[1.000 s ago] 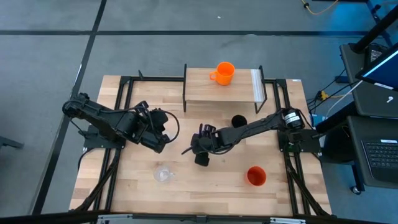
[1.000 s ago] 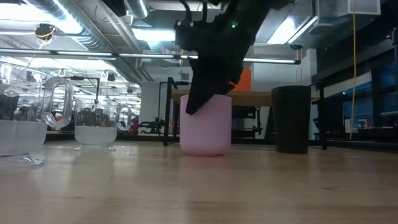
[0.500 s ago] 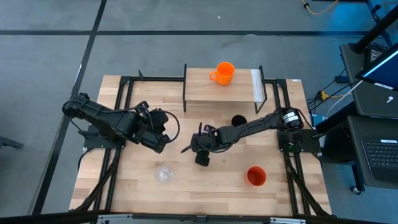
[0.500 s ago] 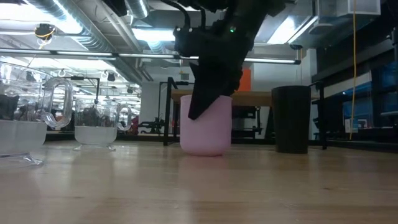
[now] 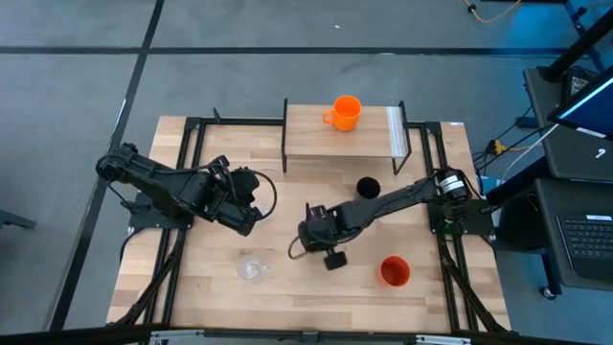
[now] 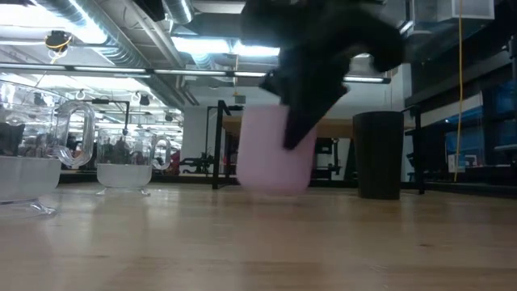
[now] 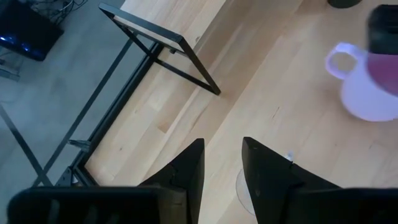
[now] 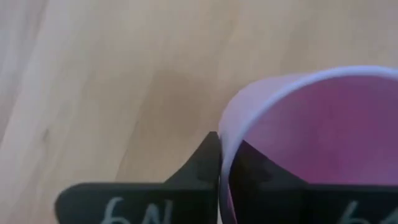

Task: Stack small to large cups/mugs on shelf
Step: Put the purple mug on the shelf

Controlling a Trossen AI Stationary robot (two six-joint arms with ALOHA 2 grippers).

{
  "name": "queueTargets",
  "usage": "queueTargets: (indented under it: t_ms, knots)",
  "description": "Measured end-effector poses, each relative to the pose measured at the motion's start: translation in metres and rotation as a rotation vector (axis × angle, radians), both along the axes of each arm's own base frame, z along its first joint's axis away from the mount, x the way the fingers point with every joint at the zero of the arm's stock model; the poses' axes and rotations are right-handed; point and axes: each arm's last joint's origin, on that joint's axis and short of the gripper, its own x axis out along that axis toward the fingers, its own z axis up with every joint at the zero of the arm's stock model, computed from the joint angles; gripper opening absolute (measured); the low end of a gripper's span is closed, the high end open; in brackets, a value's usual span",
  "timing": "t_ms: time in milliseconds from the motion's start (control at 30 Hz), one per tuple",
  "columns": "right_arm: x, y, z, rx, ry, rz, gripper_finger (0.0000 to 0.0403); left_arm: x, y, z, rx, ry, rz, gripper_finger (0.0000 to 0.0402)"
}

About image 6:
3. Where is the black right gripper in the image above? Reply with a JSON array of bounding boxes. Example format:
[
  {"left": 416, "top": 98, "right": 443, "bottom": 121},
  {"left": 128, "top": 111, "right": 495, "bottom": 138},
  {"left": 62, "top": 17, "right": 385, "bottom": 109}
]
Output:
[{"left": 241, "top": 0, "right": 405, "bottom": 150}]

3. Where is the purple plastic mug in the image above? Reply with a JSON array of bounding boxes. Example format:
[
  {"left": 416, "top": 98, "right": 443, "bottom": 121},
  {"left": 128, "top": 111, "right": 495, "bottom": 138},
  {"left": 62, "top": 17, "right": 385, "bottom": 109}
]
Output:
[{"left": 236, "top": 103, "right": 318, "bottom": 196}]

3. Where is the clear glass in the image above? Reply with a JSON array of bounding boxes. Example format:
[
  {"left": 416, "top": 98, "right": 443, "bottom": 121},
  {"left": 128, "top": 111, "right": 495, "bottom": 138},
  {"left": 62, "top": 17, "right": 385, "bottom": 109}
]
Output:
[{"left": 95, "top": 127, "right": 173, "bottom": 198}]

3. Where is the silver ventilation duct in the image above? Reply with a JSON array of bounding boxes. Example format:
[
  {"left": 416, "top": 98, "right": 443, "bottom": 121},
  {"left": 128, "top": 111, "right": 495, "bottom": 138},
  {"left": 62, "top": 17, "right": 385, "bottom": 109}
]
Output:
[{"left": 32, "top": 0, "right": 191, "bottom": 110}]

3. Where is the black tall cup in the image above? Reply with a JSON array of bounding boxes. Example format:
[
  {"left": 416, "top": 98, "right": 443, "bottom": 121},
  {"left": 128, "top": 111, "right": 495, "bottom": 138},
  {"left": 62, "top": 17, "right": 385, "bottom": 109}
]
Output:
[{"left": 352, "top": 111, "right": 406, "bottom": 200}]

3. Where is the black background frame stand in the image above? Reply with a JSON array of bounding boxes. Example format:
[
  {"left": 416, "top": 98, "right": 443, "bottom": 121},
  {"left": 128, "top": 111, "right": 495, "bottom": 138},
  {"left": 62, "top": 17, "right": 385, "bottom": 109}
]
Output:
[{"left": 90, "top": 98, "right": 131, "bottom": 137}]

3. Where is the long ceiling light bar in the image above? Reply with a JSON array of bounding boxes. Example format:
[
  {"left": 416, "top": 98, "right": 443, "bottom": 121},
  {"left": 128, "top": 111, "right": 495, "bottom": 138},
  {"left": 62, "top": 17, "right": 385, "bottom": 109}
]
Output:
[{"left": 0, "top": 62, "right": 392, "bottom": 85}]

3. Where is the clear glass mug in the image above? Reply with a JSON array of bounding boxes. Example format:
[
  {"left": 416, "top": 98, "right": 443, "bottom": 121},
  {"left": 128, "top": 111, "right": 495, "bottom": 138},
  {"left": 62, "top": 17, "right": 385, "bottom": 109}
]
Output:
[{"left": 0, "top": 79, "right": 97, "bottom": 218}]

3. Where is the black and yellow cable reel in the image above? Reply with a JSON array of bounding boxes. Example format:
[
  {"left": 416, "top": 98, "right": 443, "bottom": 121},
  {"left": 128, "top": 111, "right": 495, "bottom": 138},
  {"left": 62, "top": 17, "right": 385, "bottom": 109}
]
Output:
[{"left": 43, "top": 29, "right": 74, "bottom": 53}]

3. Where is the white ceiling unit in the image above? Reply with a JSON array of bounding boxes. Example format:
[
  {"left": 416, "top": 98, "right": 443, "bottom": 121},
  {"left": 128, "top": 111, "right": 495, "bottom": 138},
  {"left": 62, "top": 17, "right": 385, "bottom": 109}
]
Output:
[{"left": 411, "top": 0, "right": 496, "bottom": 23}]

